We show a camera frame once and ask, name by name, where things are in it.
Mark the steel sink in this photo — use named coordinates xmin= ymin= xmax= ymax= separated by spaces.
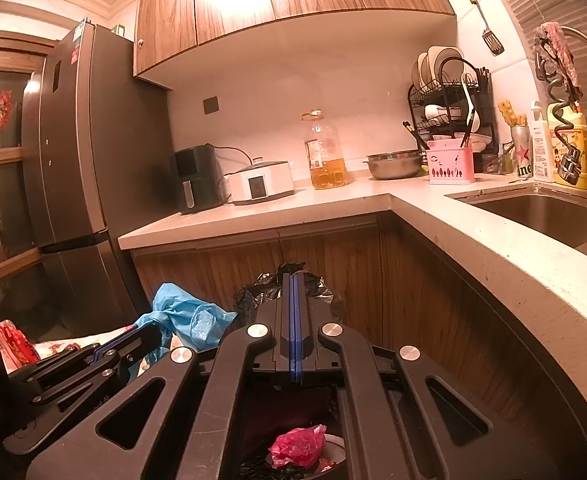
xmin=446 ymin=185 xmax=587 ymax=271

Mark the hanging metal spatula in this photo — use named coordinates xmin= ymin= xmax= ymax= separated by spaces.
xmin=462 ymin=0 xmax=505 ymax=57

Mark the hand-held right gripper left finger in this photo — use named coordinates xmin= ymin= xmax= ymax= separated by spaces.
xmin=26 ymin=272 xmax=295 ymax=480

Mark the window blind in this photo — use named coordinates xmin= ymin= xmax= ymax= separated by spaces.
xmin=488 ymin=0 xmax=587 ymax=141

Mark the black power cable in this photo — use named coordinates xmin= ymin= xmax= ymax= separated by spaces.
xmin=214 ymin=146 xmax=254 ymax=166

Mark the white plate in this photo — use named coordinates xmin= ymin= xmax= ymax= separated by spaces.
xmin=427 ymin=46 xmax=467 ymax=83
xmin=412 ymin=52 xmax=431 ymax=86

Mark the white electric cooker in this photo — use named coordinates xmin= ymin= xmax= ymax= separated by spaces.
xmin=224 ymin=157 xmax=297 ymax=206

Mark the red white plastic bag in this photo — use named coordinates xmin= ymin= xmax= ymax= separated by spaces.
xmin=0 ymin=319 xmax=40 ymax=367

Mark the floral tablecloth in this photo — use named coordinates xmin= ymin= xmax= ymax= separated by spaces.
xmin=34 ymin=325 xmax=147 ymax=376

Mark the black trash bin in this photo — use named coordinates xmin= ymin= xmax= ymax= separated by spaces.
xmin=234 ymin=385 xmax=347 ymax=480

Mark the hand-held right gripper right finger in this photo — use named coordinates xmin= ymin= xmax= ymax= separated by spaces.
xmin=294 ymin=272 xmax=559 ymax=480

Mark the yellow detergent bottle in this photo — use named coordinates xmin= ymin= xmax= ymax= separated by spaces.
xmin=546 ymin=102 xmax=587 ymax=191

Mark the white ladle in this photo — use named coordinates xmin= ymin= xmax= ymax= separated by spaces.
xmin=461 ymin=80 xmax=481 ymax=133

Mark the spring kitchen faucet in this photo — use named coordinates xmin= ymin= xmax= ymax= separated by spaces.
xmin=533 ymin=25 xmax=587 ymax=183

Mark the blue plastic bag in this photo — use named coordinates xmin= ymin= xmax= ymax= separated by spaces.
xmin=134 ymin=282 xmax=238 ymax=371

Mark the white detergent bottle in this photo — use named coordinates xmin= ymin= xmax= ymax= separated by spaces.
xmin=530 ymin=101 xmax=557 ymax=183

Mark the black air fryer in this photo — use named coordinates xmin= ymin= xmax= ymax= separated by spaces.
xmin=174 ymin=144 xmax=227 ymax=215

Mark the steel basin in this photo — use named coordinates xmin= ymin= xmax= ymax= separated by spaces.
xmin=363 ymin=150 xmax=427 ymax=181

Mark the black dish rack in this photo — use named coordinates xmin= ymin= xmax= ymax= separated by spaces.
xmin=407 ymin=46 xmax=499 ymax=163

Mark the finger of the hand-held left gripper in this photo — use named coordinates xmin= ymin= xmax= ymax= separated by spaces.
xmin=8 ymin=326 xmax=149 ymax=386
xmin=30 ymin=331 xmax=160 ymax=407

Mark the silver drink can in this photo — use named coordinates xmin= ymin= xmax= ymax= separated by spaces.
xmin=511 ymin=125 xmax=534 ymax=178

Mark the pink utensil holder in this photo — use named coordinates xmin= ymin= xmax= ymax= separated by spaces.
xmin=426 ymin=139 xmax=475 ymax=186

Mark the pink dish cloth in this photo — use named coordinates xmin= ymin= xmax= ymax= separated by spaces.
xmin=533 ymin=20 xmax=583 ymax=98

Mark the cooking oil bottle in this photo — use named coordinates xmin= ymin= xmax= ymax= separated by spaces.
xmin=302 ymin=109 xmax=349 ymax=191

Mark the grey refrigerator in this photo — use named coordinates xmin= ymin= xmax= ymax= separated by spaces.
xmin=21 ymin=17 xmax=184 ymax=331

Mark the wooden base cabinet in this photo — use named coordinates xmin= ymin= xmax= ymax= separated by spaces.
xmin=131 ymin=210 xmax=587 ymax=461

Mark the pink plastic bag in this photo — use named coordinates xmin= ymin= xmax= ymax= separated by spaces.
xmin=268 ymin=424 xmax=327 ymax=469

